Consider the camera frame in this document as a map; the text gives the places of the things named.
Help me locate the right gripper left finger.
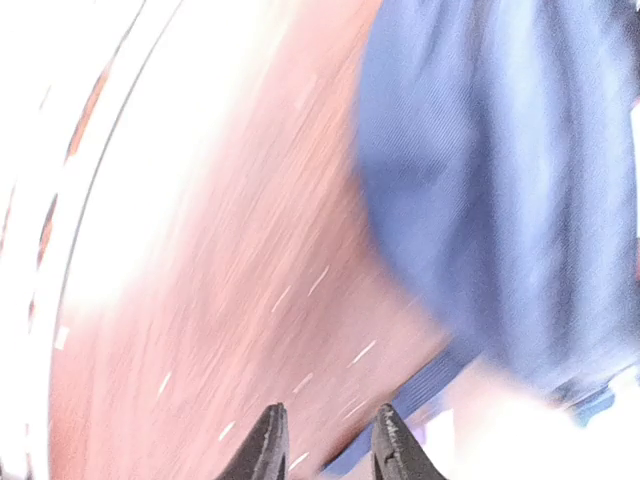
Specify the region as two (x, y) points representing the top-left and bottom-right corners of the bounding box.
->
(216, 403), (288, 480)

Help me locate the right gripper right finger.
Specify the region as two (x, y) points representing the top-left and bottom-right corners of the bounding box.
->
(371, 403), (445, 480)

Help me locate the navy blue student backpack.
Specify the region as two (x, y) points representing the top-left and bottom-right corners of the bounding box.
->
(319, 0), (640, 476)

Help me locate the front aluminium rail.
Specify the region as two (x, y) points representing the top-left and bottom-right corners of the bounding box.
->
(0, 0), (241, 480)

